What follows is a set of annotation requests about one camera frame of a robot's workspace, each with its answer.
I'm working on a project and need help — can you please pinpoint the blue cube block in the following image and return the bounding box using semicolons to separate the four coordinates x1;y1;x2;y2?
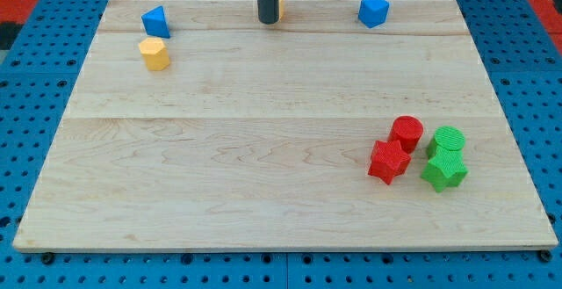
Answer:
358;0;390;28

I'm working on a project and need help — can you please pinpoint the light wooden board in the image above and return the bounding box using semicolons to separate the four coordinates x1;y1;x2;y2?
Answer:
13;0;558;253

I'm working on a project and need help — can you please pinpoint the red star block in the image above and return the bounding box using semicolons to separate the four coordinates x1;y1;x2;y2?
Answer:
368;141;411;185

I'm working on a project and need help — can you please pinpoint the red cylinder block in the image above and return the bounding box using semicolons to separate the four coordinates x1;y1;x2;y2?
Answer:
387;116;424;154

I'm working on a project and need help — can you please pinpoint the yellow block behind rod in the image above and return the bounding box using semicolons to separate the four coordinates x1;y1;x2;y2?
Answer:
278;0;285;20

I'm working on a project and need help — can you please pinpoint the yellow hexagonal prism block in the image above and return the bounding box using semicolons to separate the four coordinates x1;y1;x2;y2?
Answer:
138;37;170;71

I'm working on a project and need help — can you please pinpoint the blue triangular prism block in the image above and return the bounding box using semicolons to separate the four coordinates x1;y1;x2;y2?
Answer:
141;6;170;39

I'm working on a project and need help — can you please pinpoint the green star block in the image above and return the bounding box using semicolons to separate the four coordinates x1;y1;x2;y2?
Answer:
421;146;468;192

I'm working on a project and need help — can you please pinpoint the green cylinder block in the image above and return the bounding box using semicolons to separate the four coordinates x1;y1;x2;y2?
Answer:
426;126;465;158

